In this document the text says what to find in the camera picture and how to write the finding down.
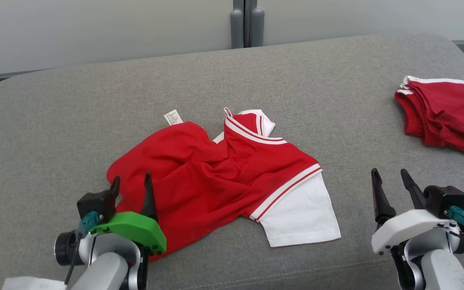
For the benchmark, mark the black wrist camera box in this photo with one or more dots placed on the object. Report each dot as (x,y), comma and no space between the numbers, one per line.
(445,199)
(93,203)

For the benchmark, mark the red shorts with white trim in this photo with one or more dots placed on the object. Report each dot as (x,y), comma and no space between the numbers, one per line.
(445,112)

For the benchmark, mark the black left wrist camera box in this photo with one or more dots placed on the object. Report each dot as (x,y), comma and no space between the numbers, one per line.
(93,203)

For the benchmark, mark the grey fabric sofa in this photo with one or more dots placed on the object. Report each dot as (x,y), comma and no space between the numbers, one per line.
(95,121)

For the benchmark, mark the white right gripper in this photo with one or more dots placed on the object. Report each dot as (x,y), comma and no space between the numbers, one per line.
(409,229)

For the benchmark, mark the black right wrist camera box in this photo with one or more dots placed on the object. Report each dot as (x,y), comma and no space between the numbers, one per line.
(445,199)

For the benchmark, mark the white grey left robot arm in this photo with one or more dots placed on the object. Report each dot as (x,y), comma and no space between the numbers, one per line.
(103,270)

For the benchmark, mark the red white-sleeved shirt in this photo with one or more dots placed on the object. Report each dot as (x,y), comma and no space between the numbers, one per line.
(216,169)

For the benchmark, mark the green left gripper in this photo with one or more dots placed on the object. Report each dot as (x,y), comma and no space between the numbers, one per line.
(135,231)

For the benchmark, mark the teal left camera connector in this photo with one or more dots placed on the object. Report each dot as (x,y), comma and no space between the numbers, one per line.
(89,223)

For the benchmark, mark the grey partition joint post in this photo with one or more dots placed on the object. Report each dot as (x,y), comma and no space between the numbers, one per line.
(247,24)

